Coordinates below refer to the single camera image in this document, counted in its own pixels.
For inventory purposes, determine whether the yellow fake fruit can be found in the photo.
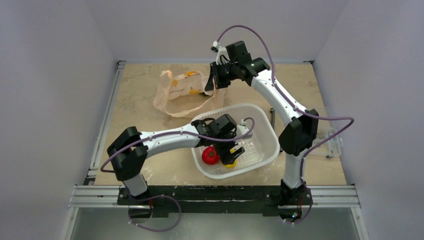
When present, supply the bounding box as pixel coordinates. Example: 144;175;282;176
224;160;237;168

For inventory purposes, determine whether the red fake fruit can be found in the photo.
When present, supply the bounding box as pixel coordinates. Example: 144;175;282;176
201;146;220;165

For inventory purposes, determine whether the orange translucent plastic bag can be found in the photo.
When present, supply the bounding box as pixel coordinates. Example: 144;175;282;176
152;70;227;119

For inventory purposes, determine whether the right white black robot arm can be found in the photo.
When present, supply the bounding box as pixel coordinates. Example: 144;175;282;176
204;41;319;204

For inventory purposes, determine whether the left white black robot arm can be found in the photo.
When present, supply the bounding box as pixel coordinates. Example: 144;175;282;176
106;113;253;205

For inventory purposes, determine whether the white plastic basket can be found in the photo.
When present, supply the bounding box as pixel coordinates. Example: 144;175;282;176
191;103;280;180

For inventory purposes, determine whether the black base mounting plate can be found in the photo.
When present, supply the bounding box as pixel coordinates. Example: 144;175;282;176
116;185;314;221

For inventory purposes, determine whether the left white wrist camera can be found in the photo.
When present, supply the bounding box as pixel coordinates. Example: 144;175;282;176
235;117;255;140

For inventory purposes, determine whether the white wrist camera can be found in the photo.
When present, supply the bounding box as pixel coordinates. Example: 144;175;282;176
210;41;230;65
235;117;255;140

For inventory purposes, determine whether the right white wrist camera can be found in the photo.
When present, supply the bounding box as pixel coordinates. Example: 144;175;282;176
210;41;230;65

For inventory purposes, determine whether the black T-handle wrench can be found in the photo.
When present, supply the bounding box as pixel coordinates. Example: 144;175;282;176
269;107;284;154

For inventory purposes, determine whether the aluminium rail frame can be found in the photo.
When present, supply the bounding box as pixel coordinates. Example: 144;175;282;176
61;60;369;240

